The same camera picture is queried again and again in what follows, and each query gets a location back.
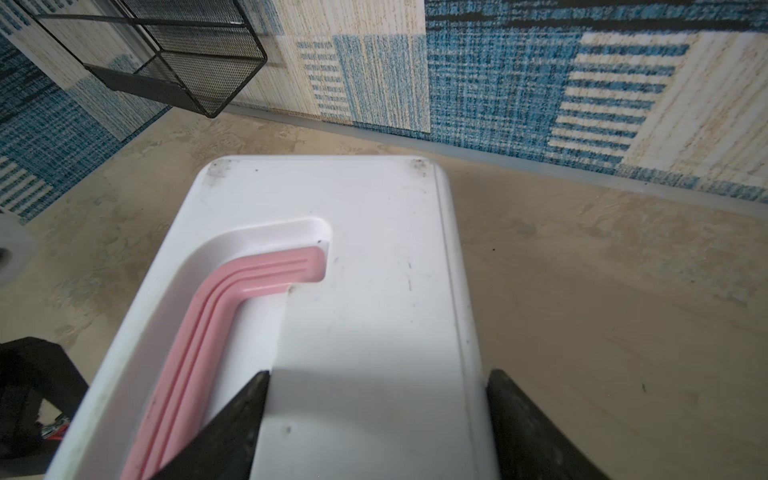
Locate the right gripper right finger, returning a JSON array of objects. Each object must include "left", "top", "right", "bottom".
[{"left": 486, "top": 369, "right": 608, "bottom": 480}]

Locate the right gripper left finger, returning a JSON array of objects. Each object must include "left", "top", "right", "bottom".
[{"left": 153, "top": 371, "right": 270, "bottom": 480}]

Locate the white and blue toolbox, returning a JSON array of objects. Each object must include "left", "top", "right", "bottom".
[{"left": 47, "top": 155, "right": 499, "bottom": 479}]

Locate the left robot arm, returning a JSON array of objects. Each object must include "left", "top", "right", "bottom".
[{"left": 1, "top": 337, "right": 88, "bottom": 479}]

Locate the black wire mesh shelf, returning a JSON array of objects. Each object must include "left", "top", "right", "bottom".
[{"left": 6, "top": 1, "right": 268, "bottom": 118}]

